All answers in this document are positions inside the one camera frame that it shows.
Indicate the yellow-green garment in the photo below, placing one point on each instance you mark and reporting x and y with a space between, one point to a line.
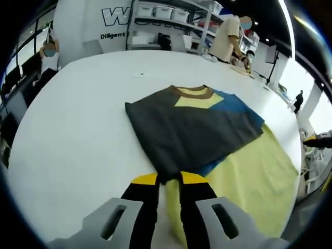
192 135

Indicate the black tripod stand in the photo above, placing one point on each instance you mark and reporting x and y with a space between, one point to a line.
272 70

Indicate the white storage bin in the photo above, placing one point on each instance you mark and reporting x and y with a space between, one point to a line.
180 15
163 12
144 11

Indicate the cream cloth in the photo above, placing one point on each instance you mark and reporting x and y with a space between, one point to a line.
241 70

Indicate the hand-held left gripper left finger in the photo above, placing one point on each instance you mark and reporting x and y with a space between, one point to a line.
142 207

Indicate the grey metal shelving rack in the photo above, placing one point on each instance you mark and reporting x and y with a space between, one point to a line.
166 28

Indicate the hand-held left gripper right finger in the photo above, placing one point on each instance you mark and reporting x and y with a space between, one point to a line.
197 207

